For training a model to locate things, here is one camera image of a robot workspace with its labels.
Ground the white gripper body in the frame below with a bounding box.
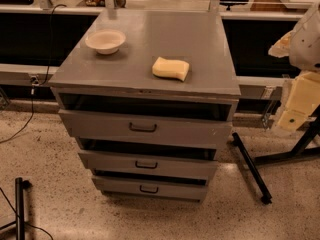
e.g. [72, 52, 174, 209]
[275, 71, 320, 132]

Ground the grey top drawer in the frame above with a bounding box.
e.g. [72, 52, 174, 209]
[59, 109, 232, 149]

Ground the grey drawer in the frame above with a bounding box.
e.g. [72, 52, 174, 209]
[92, 176, 208, 202]
[59, 109, 232, 149]
[79, 150, 217, 180]

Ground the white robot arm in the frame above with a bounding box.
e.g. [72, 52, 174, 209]
[268, 2, 320, 135]

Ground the grey drawer cabinet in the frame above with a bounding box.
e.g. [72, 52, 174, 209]
[48, 9, 242, 204]

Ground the grey bottom drawer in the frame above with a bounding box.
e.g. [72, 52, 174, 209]
[92, 176, 208, 202]

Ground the grey middle drawer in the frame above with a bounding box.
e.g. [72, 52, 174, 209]
[79, 150, 217, 180]

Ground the black stand right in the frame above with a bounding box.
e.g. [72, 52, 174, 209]
[232, 115, 320, 205]

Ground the black stand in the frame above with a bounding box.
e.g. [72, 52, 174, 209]
[0, 177, 28, 240]
[232, 115, 320, 205]

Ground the yellow sponge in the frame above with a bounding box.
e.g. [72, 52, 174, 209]
[152, 57, 190, 82]

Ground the white bowl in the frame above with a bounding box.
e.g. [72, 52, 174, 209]
[85, 29, 126, 55]

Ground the black stand left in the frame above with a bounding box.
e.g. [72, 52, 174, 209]
[0, 177, 28, 240]

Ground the grey railing frame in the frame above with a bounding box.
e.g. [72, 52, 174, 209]
[0, 0, 318, 96]

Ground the black cable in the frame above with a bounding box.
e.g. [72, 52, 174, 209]
[0, 3, 68, 145]

